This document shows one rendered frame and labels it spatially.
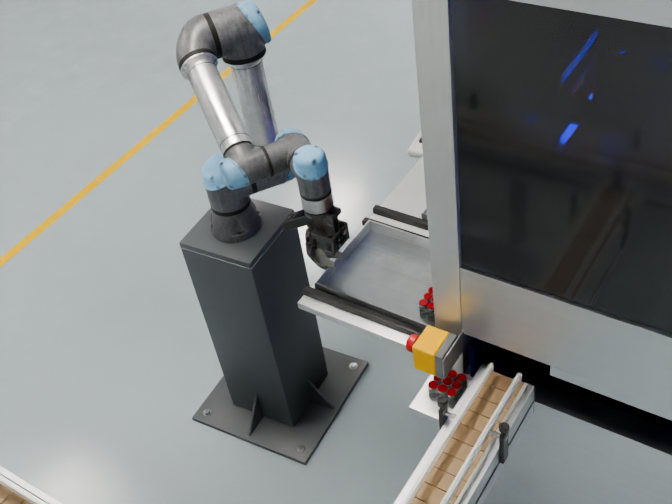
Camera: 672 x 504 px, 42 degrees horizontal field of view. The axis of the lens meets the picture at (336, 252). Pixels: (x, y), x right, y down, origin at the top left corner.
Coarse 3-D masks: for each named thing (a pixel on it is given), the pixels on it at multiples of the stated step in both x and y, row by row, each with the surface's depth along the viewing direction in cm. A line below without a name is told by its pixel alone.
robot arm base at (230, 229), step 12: (252, 204) 252; (216, 216) 248; (228, 216) 246; (240, 216) 248; (252, 216) 250; (216, 228) 250; (228, 228) 248; (240, 228) 250; (252, 228) 251; (228, 240) 251; (240, 240) 251
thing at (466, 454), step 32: (480, 384) 181; (512, 384) 180; (448, 416) 178; (480, 416) 180; (512, 416) 179; (448, 448) 176; (480, 448) 172; (512, 448) 183; (416, 480) 167; (448, 480) 170; (480, 480) 169
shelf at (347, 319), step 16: (416, 176) 248; (400, 192) 244; (416, 192) 243; (400, 208) 239; (416, 208) 238; (400, 224) 234; (304, 304) 217; (320, 304) 216; (336, 320) 213; (352, 320) 211; (368, 320) 210; (384, 336) 206; (400, 336) 205
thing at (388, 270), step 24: (360, 240) 230; (384, 240) 230; (408, 240) 228; (336, 264) 223; (360, 264) 225; (384, 264) 223; (408, 264) 222; (336, 288) 219; (360, 288) 218; (384, 288) 217; (408, 288) 216; (384, 312) 208; (408, 312) 210
